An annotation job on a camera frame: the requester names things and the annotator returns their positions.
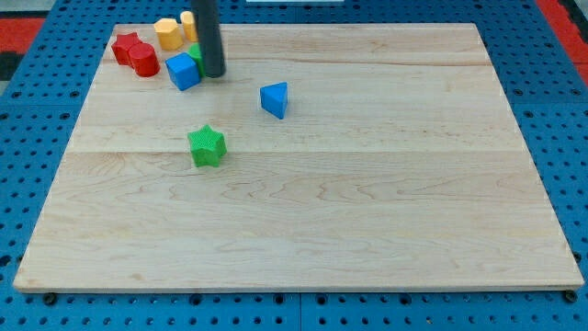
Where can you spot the blue triangle block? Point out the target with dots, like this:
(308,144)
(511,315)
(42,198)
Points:
(274,99)

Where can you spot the blue cube block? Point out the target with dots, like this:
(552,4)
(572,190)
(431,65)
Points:
(183,71)

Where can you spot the green star block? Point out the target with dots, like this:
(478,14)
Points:
(207,147)

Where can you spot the wooden board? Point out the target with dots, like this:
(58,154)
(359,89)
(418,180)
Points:
(399,166)

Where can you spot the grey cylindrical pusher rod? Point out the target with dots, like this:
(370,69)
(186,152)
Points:
(209,35)

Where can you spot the green block behind rod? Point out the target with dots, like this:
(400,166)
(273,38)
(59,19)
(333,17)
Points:
(194,53)

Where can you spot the yellow hexagon block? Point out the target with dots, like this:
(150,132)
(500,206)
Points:
(168,34)

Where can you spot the yellow cylinder block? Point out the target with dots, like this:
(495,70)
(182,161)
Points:
(189,25)

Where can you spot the red cylinder block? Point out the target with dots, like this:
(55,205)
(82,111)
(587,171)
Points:
(143,60)

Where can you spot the red star block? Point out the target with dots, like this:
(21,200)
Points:
(122,45)

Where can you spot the black board foot left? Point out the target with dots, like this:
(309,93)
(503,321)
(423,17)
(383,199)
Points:
(49,298)

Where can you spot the black board foot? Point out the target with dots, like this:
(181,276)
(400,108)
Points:
(570,296)
(49,298)

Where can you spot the black board foot right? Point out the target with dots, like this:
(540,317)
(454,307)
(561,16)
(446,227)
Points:
(570,296)

